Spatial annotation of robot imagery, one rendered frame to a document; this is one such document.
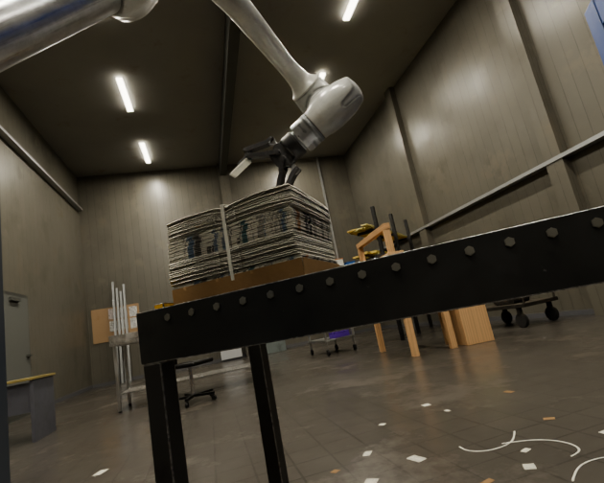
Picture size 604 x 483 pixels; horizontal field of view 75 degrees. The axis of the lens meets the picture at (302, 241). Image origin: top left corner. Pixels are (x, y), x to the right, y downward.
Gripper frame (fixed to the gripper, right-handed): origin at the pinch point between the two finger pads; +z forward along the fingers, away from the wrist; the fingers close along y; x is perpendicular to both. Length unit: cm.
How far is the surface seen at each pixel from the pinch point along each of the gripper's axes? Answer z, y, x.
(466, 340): -1, 118, 473
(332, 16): -207, -475, 581
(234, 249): 8.3, 17.5, -14.3
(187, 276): 23.2, 13.9, -13.5
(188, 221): 14.9, 2.1, -13.0
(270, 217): -4.0, 17.8, -14.6
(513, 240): -37, 56, -24
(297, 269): -1.6, 32.2, -15.0
